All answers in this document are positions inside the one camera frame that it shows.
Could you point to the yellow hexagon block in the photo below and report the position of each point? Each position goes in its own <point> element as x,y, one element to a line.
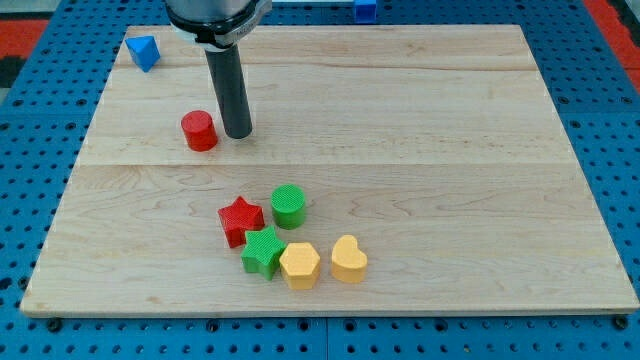
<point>300,266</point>

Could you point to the red star block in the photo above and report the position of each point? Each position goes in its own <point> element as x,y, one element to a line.
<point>237,218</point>

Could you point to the red cylinder block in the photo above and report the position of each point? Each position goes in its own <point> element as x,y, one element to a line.
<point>199,130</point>

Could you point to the yellow heart block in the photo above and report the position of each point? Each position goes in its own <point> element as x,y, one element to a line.
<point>348,262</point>

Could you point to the green star block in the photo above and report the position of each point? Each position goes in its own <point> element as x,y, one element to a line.
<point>262,252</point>

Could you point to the wooden board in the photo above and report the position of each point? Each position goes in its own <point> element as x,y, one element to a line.
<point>438,147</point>

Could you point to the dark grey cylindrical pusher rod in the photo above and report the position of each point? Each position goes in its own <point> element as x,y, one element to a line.
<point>229,86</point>

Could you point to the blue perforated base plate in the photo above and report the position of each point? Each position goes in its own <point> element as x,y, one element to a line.
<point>48,110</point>

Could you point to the blue cube block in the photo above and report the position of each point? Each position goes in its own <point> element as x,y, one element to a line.
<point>364,11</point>

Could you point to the green cylinder block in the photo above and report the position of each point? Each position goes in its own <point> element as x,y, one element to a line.
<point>288,205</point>

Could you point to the blue triangle block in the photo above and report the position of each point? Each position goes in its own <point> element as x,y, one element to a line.
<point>143,51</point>

